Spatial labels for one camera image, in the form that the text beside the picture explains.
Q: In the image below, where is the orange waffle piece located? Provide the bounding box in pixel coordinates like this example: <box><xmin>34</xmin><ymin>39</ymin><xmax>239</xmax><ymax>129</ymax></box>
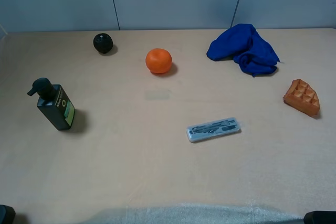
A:
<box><xmin>283</xmin><ymin>79</ymin><xmax>320</xmax><ymax>117</ymax></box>

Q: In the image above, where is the black object bottom right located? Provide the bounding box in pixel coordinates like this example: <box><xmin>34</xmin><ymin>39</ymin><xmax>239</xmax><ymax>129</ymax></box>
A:
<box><xmin>303</xmin><ymin>211</ymin><xmax>336</xmax><ymax>224</ymax></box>

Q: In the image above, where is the black object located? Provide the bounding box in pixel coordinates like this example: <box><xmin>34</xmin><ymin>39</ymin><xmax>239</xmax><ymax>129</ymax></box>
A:
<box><xmin>303</xmin><ymin>211</ymin><xmax>336</xmax><ymax>224</ymax></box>
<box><xmin>0</xmin><ymin>205</ymin><xmax>16</xmax><ymax>224</ymax></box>

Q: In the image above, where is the black object bottom left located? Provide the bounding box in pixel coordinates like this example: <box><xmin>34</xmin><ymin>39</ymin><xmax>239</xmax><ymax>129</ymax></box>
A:
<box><xmin>0</xmin><ymin>205</ymin><xmax>16</xmax><ymax>224</ymax></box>

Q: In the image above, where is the orange fruit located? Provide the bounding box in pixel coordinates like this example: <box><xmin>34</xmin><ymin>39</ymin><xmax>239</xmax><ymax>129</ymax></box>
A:
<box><xmin>145</xmin><ymin>48</ymin><xmax>173</xmax><ymax>74</ymax></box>

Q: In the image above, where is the clear compass case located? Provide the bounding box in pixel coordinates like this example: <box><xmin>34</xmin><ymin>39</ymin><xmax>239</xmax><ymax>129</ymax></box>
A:
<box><xmin>186</xmin><ymin>118</ymin><xmax>240</xmax><ymax>143</ymax></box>

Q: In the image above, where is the black ball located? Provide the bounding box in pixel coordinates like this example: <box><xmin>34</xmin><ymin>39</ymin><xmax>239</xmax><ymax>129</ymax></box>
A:
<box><xmin>93</xmin><ymin>33</ymin><xmax>113</xmax><ymax>54</ymax></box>

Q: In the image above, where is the blue cloth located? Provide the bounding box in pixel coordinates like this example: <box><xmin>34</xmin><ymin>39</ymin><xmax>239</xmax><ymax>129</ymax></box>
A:
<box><xmin>206</xmin><ymin>24</ymin><xmax>280</xmax><ymax>77</ymax></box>

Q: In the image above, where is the black pump bottle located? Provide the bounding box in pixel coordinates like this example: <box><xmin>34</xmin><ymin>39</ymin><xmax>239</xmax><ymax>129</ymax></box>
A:
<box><xmin>27</xmin><ymin>78</ymin><xmax>75</xmax><ymax>131</ymax></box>

